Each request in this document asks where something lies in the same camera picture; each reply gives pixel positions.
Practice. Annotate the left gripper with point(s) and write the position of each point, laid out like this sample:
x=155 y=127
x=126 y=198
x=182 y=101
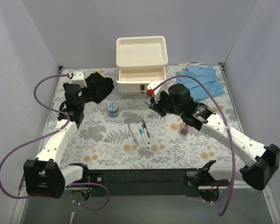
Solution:
x=91 y=87

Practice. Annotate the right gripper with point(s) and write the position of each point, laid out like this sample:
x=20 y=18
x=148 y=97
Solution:
x=158 y=104

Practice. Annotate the pink-capped tube of pencils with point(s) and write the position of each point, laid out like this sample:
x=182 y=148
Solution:
x=184 y=129

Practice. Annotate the cream three-drawer organizer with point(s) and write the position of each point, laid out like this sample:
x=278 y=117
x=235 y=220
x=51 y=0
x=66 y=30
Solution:
x=140 y=60

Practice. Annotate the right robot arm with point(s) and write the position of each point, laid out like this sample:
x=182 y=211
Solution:
x=258 y=162

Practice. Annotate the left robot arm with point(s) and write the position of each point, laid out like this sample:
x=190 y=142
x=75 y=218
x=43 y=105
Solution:
x=43 y=176

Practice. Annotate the black folded cloth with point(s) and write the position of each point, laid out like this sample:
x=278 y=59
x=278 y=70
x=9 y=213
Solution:
x=98 y=87

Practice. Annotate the purple clear pen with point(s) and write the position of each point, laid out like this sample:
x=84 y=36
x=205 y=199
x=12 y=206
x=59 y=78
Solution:
x=148 y=134

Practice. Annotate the white marker green cap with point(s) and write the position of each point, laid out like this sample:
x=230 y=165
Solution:
x=145 y=133

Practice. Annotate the blue round tin jar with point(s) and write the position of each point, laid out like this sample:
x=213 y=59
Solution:
x=112 y=109

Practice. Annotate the blue folded cloth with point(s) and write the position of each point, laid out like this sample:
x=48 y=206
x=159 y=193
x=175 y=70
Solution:
x=205 y=75

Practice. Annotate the white marker blue cap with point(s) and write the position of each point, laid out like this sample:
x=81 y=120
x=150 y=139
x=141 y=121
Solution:
x=143 y=138

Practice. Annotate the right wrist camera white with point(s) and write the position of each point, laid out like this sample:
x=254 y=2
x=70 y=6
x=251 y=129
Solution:
x=153 y=90

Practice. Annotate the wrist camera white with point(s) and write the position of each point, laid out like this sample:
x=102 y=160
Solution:
x=153 y=90
x=77 y=77

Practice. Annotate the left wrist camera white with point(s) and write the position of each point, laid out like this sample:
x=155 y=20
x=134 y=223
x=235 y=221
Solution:
x=77 y=77

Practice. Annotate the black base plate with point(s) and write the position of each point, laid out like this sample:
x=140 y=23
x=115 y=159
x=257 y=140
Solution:
x=150 y=182

